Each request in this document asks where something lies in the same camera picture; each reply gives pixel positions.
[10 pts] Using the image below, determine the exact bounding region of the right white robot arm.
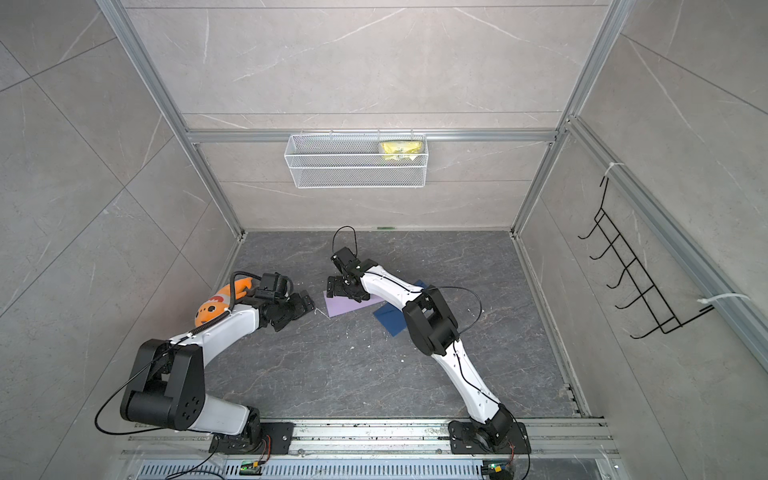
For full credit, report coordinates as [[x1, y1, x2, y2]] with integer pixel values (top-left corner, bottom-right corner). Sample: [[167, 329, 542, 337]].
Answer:
[[327, 265, 530, 453]]

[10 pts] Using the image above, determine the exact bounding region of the orange fish plush toy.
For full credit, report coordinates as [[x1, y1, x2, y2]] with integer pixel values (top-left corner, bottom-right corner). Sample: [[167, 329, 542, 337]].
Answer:
[[195, 278, 253, 327]]

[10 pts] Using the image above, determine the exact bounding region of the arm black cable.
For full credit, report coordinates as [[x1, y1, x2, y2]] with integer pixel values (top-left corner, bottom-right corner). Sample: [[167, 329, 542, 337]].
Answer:
[[419, 285, 485, 337], [93, 341, 181, 437]]

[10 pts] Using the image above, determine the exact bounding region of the aluminium mounting rail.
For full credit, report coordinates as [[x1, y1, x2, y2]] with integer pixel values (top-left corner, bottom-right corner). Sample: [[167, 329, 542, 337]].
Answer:
[[107, 418, 629, 479]]

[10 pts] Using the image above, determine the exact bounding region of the yellow item in basket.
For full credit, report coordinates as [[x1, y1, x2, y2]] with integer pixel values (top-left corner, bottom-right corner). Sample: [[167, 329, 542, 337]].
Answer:
[[378, 140, 424, 162]]

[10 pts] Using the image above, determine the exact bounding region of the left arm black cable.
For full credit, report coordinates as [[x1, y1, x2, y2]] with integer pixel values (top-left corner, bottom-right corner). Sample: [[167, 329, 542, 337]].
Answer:
[[93, 341, 181, 437]]

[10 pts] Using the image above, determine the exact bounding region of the purple envelope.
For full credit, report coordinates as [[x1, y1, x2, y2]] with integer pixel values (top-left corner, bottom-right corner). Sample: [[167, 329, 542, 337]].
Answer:
[[324, 293, 384, 318]]

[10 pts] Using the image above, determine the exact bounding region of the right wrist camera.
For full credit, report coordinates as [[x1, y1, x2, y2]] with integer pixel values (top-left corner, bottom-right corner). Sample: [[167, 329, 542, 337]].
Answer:
[[331, 247, 360, 276]]

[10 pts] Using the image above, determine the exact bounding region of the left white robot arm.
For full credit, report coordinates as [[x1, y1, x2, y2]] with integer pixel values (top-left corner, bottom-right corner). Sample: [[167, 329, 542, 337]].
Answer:
[[120, 291, 315, 454]]

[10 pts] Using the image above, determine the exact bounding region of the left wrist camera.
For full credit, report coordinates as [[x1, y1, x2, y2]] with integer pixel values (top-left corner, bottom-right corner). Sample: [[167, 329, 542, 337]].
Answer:
[[254, 272, 294, 301]]

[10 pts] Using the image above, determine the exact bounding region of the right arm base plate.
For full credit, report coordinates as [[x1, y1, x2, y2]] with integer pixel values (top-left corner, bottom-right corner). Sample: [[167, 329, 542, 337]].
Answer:
[[448, 420, 531, 455]]

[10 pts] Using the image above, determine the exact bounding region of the white wire mesh basket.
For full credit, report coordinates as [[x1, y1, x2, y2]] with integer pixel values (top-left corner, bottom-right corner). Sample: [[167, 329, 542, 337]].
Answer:
[[284, 133, 429, 189]]

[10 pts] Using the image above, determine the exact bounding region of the dark blue envelope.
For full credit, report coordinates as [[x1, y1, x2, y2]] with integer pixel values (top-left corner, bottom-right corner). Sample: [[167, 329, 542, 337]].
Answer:
[[365, 277, 426, 337]]

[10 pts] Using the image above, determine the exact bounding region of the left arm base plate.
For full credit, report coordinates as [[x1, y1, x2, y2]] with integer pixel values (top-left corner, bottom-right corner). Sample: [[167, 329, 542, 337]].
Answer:
[[208, 422, 295, 456]]

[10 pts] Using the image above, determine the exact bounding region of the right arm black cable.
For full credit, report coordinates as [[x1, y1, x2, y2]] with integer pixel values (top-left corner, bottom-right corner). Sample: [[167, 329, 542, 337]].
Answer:
[[419, 285, 485, 337]]

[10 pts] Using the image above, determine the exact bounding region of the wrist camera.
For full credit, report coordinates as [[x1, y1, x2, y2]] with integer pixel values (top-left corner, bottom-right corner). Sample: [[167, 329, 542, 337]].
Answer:
[[254, 272, 294, 301], [331, 247, 360, 276]]

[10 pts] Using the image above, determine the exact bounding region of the black wire hook rack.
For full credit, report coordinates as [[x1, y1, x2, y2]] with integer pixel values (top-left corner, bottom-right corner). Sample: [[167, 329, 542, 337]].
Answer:
[[577, 177, 715, 340]]

